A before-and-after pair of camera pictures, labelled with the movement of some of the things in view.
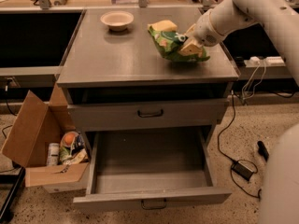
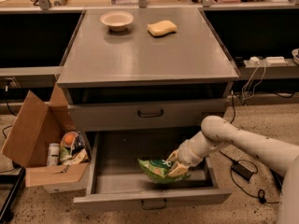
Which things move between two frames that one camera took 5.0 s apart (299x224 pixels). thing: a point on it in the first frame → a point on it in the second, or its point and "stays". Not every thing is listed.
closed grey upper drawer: [147, 112] stays
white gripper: [205, 29] → [187, 155]
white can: [52, 157] stays
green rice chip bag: [168, 43] → [156, 170]
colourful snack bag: [72, 148] stays
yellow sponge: [165, 25] stays
